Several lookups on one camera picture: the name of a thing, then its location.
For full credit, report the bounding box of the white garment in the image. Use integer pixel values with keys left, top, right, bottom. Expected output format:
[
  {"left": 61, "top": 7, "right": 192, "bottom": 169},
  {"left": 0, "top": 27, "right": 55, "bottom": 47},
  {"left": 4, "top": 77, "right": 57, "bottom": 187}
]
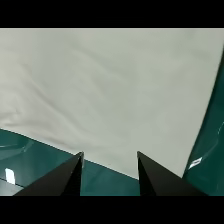
[{"left": 0, "top": 28, "right": 224, "bottom": 180}]

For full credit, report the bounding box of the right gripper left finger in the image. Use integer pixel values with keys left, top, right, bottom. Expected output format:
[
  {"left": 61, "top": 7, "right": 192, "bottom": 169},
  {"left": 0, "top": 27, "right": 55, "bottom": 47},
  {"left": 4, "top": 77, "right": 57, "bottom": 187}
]
[{"left": 13, "top": 151, "right": 85, "bottom": 197}]

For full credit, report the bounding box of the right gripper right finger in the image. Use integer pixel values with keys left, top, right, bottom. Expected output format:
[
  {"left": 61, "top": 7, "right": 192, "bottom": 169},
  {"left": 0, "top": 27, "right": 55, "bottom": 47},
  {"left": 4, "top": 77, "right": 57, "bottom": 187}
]
[{"left": 136, "top": 150, "right": 208, "bottom": 197}]

